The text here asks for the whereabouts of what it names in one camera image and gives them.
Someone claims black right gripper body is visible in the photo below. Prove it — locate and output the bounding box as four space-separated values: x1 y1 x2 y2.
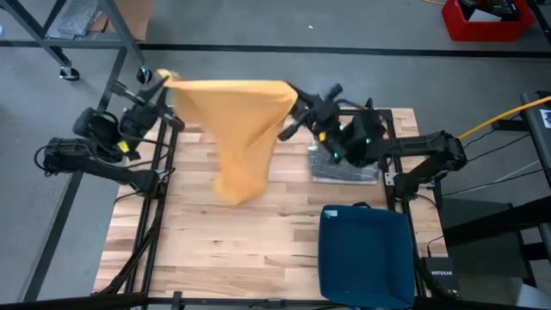
277 84 345 142

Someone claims navy and white fabric basket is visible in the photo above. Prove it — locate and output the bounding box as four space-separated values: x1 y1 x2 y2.
317 201 417 309

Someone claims black stand base beam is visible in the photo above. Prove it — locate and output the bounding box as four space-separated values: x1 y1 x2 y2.
442 195 551 249

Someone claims black Netgear network switch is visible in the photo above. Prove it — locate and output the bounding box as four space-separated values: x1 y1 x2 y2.
420 256 460 292

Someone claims black equipment stand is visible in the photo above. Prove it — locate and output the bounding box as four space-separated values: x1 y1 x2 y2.
518 90 551 190

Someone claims black floor cable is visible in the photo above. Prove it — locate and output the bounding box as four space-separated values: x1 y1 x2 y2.
467 132 531 164

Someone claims red plastic bin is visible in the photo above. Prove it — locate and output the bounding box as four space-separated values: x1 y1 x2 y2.
440 0 537 43

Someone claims mustard yellow towel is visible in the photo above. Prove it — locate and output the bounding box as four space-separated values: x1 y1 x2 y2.
155 68 299 207

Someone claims black metal table frame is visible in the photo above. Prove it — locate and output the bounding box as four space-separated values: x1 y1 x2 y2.
92 96 436 310

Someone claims silver foil bag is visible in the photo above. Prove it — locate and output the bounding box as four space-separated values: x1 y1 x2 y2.
58 0 103 36

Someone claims grey checked towel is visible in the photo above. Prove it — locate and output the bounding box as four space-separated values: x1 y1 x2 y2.
308 144 381 186

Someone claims yellow cable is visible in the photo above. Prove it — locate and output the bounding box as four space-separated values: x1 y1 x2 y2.
455 94 551 141

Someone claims brown cardboard box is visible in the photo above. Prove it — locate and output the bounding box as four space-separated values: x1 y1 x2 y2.
102 0 155 42

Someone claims white floor cable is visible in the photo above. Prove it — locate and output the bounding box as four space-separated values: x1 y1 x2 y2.
441 159 544 199

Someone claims grey wheeled metal cart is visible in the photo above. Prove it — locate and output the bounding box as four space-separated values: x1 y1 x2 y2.
0 0 154 85

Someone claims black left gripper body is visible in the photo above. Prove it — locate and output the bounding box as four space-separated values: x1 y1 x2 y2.
112 81 186 152

